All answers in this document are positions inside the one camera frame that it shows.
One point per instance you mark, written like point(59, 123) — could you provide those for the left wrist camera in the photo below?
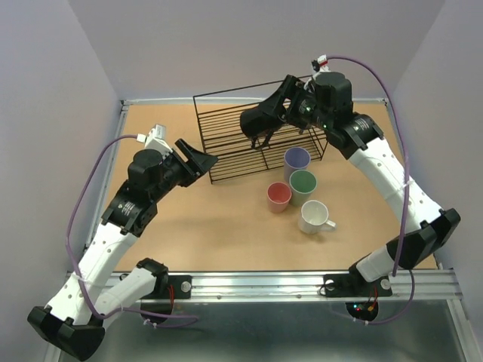
point(156, 135)

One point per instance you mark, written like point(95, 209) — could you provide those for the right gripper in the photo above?
point(293, 89)

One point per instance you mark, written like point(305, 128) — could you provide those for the purple cup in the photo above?
point(295, 158)

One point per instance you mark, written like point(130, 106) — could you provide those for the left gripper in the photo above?
point(204, 161)

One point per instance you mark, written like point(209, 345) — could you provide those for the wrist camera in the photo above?
point(320, 64)
point(156, 135)

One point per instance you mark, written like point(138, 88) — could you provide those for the black mug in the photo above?
point(257, 127)

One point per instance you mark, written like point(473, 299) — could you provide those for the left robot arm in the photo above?
point(76, 319)

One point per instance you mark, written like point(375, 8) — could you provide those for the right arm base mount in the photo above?
point(345, 285)

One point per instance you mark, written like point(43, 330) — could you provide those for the green cup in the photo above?
point(302, 184)

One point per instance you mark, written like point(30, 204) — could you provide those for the aluminium front rail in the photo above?
point(292, 286)

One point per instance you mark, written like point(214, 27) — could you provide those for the red cup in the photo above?
point(278, 197)

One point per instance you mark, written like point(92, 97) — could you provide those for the white mug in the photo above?
point(314, 218)

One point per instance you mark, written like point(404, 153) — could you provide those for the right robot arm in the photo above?
point(325, 102)

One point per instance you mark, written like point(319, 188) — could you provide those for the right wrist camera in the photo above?
point(320, 64)

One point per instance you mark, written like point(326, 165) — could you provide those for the black wire dish rack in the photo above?
point(218, 115)

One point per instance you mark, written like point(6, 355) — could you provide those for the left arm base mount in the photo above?
point(179, 285)

